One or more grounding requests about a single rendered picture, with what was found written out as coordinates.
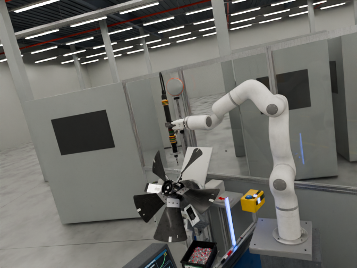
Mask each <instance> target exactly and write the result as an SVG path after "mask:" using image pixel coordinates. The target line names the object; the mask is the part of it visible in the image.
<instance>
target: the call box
mask: <svg viewBox="0 0 357 268"><path fill-rule="evenodd" d="M257 192H258V190H253V189H250V190H249V191H248V192H247V193H246V194H245V195H244V196H243V197H242V198H241V205H242V210H243V211H248V212H253V213H255V212H256V211H257V210H258V209H259V208H260V207H261V206H262V205H263V204H264V203H265V198H263V200H262V201H261V202H260V203H258V205H256V200H258V198H259V197H260V196H261V195H262V194H263V193H264V191H261V192H260V193H259V194H258V195H257V196H256V197H255V199H252V198H250V199H247V198H246V196H247V195H251V196H252V197H254V195H255V194H256V193H257Z"/></svg>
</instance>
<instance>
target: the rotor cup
mask: <svg viewBox="0 0 357 268"><path fill-rule="evenodd" d="M167 186H169V188H168V189H167ZM182 188H186V186H185V185H184V184H183V183H181V182H178V183H177V182H175V181H173V180H166V181H165V182H164V183H163V185H162V187H161V192H162V194H163V195H164V196H166V197H168V196H170V197H169V198H175V199H179V200H180V201H181V200H182V199H183V198H184V197H183V196H181V195H176V194H177V193H176V192H177V191H179V190H180V189H182ZM175 189H177V190H175Z"/></svg>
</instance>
